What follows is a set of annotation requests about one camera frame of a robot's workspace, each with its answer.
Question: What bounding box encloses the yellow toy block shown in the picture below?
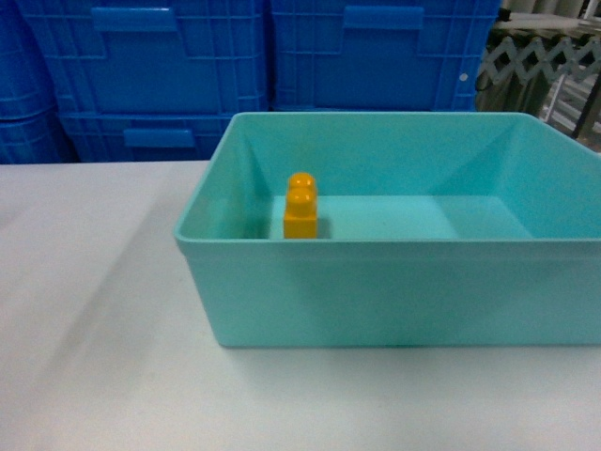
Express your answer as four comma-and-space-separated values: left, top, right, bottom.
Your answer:
283, 172, 317, 239

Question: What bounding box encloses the teal plastic box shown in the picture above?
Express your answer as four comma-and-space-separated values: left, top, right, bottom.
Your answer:
174, 112, 600, 347

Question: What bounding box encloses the blue crate upper right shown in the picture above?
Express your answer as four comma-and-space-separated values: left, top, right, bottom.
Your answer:
271, 1, 501, 112

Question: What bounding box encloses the blue crate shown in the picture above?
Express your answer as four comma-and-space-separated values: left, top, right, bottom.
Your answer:
1, 110, 80, 164
17, 1, 269, 115
59, 113, 232, 163
271, 1, 501, 112
1, 1, 56, 120

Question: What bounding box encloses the blue crate lower middle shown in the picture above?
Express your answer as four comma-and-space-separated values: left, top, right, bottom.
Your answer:
59, 113, 232, 163

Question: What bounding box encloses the blue crate upper middle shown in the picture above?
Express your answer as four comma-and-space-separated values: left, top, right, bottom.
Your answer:
17, 1, 269, 115

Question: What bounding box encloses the blue crate lower left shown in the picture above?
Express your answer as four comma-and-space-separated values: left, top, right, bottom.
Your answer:
1, 110, 80, 164

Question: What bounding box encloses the blue crate upper left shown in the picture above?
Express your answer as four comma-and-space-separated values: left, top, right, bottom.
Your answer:
1, 1, 56, 120

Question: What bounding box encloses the grey accordion barrier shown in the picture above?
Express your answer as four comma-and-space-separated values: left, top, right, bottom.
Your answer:
475, 1, 600, 149

